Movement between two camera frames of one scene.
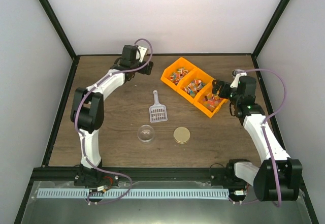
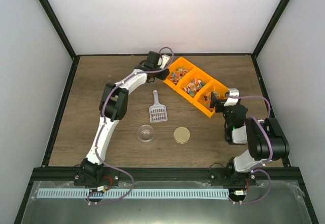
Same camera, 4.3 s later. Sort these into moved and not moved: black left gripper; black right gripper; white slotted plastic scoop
Moved: black left gripper; black right gripper
Not moved: white slotted plastic scoop
